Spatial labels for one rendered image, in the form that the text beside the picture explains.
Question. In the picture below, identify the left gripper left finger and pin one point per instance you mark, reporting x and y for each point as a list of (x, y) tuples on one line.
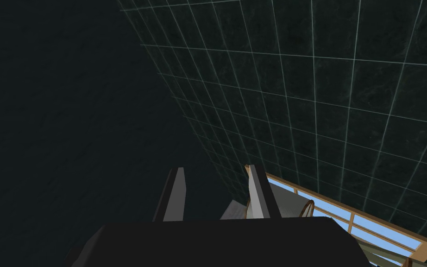
[(174, 200)]

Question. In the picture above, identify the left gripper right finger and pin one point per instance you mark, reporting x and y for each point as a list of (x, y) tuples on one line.
[(258, 196)]

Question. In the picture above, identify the wooden chair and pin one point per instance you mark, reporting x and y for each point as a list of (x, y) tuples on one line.
[(307, 210)]

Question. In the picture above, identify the wooden framed window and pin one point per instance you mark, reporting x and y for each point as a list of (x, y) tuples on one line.
[(380, 231)]

